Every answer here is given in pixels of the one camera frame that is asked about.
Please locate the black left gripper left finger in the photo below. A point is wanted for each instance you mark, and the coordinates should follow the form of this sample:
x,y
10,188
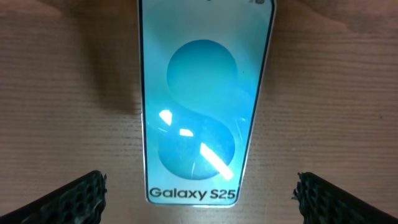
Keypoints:
x,y
81,201

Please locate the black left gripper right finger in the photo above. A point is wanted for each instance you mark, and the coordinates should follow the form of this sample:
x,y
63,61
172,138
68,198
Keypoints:
x,y
321,202

